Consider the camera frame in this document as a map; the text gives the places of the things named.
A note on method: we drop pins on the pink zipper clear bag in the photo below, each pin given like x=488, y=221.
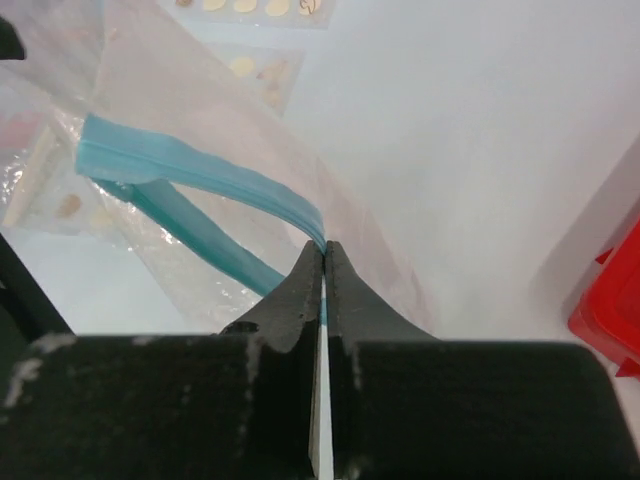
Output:
x=18, y=126

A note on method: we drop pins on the dotted clear zip bag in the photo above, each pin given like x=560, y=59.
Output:
x=265, y=50

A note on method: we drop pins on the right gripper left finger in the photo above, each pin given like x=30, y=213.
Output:
x=233, y=405

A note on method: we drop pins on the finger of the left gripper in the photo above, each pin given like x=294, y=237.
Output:
x=11, y=47

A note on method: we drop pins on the red plastic tray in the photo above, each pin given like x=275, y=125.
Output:
x=605, y=314

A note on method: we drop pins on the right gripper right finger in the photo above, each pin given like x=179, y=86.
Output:
x=406, y=405

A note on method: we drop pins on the blue zipper clear bag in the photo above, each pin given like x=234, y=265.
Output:
x=254, y=246

